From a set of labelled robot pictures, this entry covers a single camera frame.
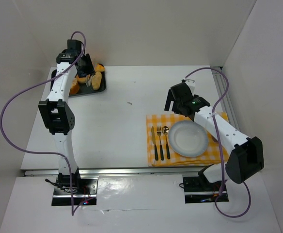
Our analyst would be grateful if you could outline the silver metal tongs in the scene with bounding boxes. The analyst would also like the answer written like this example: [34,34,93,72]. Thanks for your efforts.
[85,74,94,87]

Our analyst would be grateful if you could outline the striped triangular bread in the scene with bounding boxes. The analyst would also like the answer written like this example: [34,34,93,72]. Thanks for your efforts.
[94,63,105,72]

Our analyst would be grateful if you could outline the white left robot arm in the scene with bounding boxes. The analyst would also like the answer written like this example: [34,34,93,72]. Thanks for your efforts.
[38,39,94,189]

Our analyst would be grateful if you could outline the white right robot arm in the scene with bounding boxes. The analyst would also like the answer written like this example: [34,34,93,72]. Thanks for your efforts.
[164,81,264,184]

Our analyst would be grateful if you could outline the oval bread roll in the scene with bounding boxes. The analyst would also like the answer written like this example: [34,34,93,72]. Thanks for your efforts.
[91,71,102,91]

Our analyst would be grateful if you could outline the black baking tray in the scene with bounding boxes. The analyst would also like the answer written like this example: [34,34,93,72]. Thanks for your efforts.
[47,62,107,101]

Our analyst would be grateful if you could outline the round fluted orange cake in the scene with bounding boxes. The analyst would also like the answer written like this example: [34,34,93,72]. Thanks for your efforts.
[69,78,80,95]

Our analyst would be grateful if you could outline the yellow white checkered cloth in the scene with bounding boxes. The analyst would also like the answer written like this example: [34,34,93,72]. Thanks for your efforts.
[146,114,220,167]

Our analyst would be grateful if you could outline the white round plate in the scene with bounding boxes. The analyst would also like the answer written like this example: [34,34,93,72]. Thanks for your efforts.
[168,120,209,158]

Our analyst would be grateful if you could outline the ring donut bread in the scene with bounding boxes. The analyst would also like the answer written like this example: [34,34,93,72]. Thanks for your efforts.
[76,75,87,84]

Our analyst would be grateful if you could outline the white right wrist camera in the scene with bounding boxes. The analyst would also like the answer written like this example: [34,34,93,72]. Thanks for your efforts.
[182,79,196,94]

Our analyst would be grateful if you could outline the gold black handled spoon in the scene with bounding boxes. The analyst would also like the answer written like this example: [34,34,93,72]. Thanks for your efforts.
[162,126,171,160]

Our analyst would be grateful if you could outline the black handled fork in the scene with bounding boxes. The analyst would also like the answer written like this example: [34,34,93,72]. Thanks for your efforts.
[157,125,164,161]

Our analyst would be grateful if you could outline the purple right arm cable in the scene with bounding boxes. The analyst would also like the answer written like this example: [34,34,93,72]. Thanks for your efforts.
[182,67,252,218]

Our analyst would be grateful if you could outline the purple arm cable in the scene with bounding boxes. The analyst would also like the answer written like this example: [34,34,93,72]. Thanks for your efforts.
[0,31,87,216]
[182,67,252,218]

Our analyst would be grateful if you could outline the black handled knife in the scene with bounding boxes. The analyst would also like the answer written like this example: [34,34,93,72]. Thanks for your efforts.
[151,126,158,161]

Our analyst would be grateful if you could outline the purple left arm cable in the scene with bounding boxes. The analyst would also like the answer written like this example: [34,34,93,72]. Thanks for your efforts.
[0,31,87,216]

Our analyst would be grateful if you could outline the aluminium rail right side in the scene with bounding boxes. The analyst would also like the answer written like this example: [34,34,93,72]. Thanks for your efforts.
[210,66,239,127]

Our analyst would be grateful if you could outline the aluminium rail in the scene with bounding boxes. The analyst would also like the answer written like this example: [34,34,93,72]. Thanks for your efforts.
[210,66,239,127]
[22,166,229,177]

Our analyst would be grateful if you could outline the aluminium rail front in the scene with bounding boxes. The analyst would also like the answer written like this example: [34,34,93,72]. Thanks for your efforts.
[22,166,229,177]

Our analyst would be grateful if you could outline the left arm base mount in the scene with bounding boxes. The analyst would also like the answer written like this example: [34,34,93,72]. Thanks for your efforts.
[45,178,98,206]

